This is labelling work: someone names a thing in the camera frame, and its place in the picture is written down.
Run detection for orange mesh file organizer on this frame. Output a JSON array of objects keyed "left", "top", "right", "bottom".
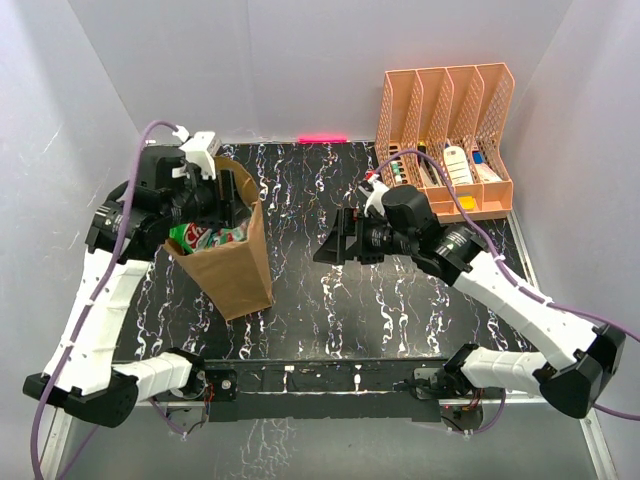
[{"left": 375, "top": 63, "right": 515, "bottom": 223}]

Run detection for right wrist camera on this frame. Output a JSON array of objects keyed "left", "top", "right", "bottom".
[{"left": 358, "top": 171, "right": 389, "bottom": 217}]

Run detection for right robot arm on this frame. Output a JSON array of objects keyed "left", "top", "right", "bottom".
[{"left": 313, "top": 181, "right": 626, "bottom": 419}]

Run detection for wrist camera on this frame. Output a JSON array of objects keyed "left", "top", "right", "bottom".
[
  {"left": 358, "top": 171, "right": 389, "bottom": 217},
  {"left": 172, "top": 126, "right": 221, "bottom": 180}
]

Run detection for pink tape strip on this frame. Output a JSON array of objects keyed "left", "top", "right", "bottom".
[{"left": 297, "top": 134, "right": 348, "bottom": 144}]

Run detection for white tube blue cap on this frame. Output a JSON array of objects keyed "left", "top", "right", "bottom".
[{"left": 472, "top": 150, "right": 502, "bottom": 183}]

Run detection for aluminium frame rail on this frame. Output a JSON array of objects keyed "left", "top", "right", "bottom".
[{"left": 34, "top": 212, "right": 616, "bottom": 480}]

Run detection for yellow block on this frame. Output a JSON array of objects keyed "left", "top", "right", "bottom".
[{"left": 458, "top": 196, "right": 476, "bottom": 211}]

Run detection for purple cable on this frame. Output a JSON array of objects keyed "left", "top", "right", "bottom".
[
  {"left": 29, "top": 119, "right": 207, "bottom": 480},
  {"left": 369, "top": 160, "right": 640, "bottom": 437}
]

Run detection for small colourful snack packet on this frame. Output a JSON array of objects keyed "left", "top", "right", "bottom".
[{"left": 207, "top": 223, "right": 248, "bottom": 248}]

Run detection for black yellow marker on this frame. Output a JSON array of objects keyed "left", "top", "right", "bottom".
[{"left": 419, "top": 157, "right": 442, "bottom": 188}]

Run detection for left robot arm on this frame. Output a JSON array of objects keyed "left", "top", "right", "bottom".
[{"left": 23, "top": 145, "right": 250, "bottom": 428}]

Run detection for brown paper bag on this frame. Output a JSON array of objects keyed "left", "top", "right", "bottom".
[{"left": 163, "top": 156, "right": 273, "bottom": 322}]

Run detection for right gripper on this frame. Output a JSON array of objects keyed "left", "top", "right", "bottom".
[{"left": 314, "top": 207, "right": 417, "bottom": 265}]

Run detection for green white small bottles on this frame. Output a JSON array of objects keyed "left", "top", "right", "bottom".
[{"left": 390, "top": 160, "right": 408, "bottom": 185}]

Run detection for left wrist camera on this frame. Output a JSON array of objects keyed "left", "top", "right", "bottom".
[{"left": 172, "top": 126, "right": 221, "bottom": 180}]

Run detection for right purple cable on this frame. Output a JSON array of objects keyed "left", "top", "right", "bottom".
[{"left": 369, "top": 160, "right": 640, "bottom": 437}]

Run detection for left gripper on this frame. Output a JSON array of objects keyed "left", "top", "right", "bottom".
[{"left": 163, "top": 166, "right": 250, "bottom": 228}]

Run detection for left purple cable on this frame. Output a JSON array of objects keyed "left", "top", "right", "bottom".
[{"left": 29, "top": 119, "right": 207, "bottom": 480}]

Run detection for green Chuba chips bag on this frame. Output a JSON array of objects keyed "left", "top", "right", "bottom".
[{"left": 169, "top": 223, "right": 218, "bottom": 254}]

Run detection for white lotion bottle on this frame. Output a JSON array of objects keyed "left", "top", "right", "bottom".
[{"left": 443, "top": 145, "right": 474, "bottom": 186}]

